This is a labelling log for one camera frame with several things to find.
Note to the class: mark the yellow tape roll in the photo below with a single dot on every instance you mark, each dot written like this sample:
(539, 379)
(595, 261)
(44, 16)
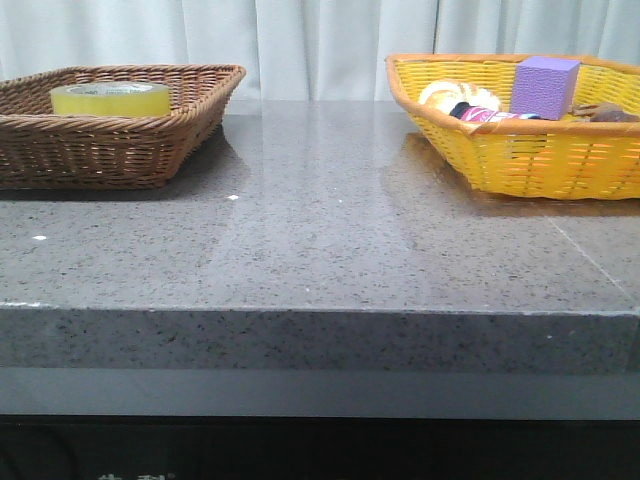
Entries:
(117, 98)

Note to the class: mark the pink black small package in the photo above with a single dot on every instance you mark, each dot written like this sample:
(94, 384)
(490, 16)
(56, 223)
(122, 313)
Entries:
(477, 114)

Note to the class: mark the purple foam block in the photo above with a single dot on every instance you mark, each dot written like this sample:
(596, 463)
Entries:
(544, 86)

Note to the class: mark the brown wicker basket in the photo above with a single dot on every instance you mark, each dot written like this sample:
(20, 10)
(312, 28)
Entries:
(42, 150)

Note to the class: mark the beige bread roll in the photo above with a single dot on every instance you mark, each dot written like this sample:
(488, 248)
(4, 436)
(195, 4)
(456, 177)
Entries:
(445, 94)

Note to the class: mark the brown object in basket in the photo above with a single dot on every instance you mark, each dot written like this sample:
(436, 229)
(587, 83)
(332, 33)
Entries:
(603, 112)

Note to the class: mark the yellow woven basket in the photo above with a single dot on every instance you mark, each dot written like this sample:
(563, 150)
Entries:
(564, 159)

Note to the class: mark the white curtain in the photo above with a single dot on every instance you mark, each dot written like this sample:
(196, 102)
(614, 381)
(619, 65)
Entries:
(305, 50)

